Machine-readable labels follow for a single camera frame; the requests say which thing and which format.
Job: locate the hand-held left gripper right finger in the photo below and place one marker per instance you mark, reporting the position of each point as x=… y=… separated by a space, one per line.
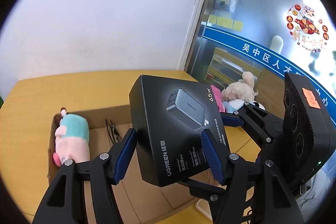
x=210 y=155

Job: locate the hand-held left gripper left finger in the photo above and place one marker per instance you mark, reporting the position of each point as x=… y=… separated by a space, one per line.
x=126 y=153

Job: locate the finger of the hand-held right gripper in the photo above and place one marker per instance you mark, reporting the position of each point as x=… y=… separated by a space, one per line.
x=231 y=120
x=204 y=191

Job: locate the brown cardboard box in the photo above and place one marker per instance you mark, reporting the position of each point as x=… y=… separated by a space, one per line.
x=102 y=116

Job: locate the black charger box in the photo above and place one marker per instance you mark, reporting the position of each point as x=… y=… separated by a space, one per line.
x=168 y=108

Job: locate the person's right forearm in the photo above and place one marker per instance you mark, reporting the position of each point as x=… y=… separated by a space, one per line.
x=315 y=192

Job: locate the white and blue plush toy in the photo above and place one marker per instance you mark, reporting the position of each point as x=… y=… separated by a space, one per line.
x=233 y=106

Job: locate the white flat object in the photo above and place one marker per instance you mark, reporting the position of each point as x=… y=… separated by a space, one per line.
x=203 y=209

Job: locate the black eyeglasses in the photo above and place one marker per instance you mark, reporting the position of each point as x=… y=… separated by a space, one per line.
x=113 y=134

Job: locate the beige plush dog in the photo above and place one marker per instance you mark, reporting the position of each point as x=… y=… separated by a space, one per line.
x=237 y=92

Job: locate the pink and teal plush toy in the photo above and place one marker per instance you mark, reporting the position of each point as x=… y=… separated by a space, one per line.
x=73 y=134

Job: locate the wooden shelf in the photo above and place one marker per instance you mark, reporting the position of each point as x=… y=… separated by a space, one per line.
x=231 y=64

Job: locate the blue lettered banner strip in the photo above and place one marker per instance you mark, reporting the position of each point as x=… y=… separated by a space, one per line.
x=236 y=41

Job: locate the yellow sticky note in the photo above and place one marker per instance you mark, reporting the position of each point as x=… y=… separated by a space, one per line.
x=212 y=19
x=225 y=22
x=238 y=25

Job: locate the festive cartoon window sticker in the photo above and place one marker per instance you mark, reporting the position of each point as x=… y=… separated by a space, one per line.
x=305 y=24

